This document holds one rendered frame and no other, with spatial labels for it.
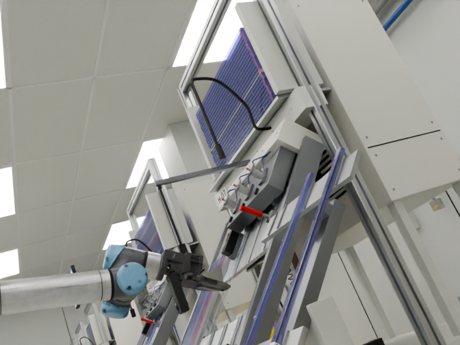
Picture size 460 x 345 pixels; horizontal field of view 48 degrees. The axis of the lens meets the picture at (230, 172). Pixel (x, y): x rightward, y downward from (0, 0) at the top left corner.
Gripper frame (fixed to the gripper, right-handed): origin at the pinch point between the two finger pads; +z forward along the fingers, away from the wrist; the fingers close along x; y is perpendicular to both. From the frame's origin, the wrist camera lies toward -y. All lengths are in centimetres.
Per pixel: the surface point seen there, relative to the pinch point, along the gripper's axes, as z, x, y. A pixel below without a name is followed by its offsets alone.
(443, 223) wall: 150, 82, 90
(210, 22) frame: -19, -5, 94
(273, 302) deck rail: 2.2, -32.1, -10.7
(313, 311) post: 0, -57, -18
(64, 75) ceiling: -85, 182, 186
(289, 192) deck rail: 4.4, -32.1, 18.3
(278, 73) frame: -2, -34, 54
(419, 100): 47, -32, 63
